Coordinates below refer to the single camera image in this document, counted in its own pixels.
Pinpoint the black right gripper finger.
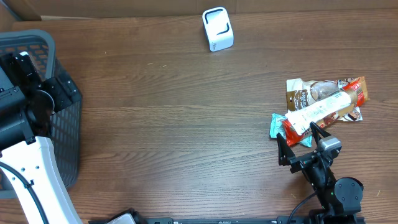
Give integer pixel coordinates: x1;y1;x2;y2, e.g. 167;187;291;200
277;133;295;161
310;122;331;144

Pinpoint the white cream tube gold cap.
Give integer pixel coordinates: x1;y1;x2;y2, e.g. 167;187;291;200
285;89;358;135

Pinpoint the green teal snack packet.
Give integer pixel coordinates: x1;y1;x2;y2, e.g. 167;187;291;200
269;113;312;147

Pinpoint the beige brown snack pouch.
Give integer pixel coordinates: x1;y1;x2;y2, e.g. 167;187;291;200
286;77;369;126

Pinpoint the red orange spaghetti pack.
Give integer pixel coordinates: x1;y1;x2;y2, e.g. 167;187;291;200
282;86;354;146

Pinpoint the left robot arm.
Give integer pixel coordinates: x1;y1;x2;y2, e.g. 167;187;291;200
1;51;82;223

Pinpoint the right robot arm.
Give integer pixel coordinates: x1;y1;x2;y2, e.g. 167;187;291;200
276;122;365;224

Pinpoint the white barcode scanner box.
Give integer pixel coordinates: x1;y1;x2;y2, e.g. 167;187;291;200
202;7;234;52

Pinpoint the grey plastic shopping basket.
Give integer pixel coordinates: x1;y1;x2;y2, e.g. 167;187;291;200
1;29;82;188

